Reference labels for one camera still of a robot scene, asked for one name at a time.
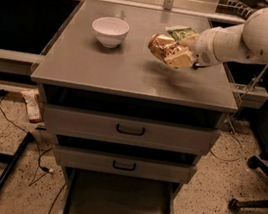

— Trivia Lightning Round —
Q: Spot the black metal floor stand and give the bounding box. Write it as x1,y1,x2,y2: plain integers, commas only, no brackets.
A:
0,132,34,191

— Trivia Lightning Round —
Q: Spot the white power strip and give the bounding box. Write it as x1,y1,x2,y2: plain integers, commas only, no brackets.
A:
226,0,255,20

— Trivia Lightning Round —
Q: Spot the black cable on floor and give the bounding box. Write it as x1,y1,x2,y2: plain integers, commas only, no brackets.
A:
0,89,66,191

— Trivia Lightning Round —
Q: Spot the grey drawer cabinet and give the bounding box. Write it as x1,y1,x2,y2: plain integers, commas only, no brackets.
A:
8,0,252,214

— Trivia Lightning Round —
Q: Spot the black office chair base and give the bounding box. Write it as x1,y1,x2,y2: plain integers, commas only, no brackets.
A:
227,155,268,214

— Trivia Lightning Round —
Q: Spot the grey middle drawer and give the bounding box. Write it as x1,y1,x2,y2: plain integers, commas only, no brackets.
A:
53,145,197,184

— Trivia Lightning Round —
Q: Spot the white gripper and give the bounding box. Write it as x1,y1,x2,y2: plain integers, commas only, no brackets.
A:
164,27,222,68

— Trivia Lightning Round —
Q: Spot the green chip bag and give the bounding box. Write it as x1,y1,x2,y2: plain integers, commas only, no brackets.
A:
166,25,197,41

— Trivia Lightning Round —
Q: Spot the grey top drawer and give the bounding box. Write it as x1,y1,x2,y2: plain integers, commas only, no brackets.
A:
43,104,220,155

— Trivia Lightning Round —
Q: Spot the white ceramic bowl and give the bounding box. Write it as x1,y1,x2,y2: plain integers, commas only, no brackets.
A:
91,17,130,48

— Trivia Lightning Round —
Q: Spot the crushed orange can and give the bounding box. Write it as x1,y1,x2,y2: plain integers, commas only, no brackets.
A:
148,34,183,61

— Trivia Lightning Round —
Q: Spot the snack packet on floor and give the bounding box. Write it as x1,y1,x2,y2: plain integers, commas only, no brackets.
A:
21,89,42,124

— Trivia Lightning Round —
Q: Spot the grey bottom drawer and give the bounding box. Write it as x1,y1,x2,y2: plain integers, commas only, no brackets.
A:
58,170,175,214

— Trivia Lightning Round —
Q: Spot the grey drawer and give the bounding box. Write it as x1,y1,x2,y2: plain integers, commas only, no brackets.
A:
43,104,220,155
58,170,175,214
53,145,197,184

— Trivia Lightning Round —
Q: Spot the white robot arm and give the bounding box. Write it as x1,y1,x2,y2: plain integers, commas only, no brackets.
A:
164,8,268,68

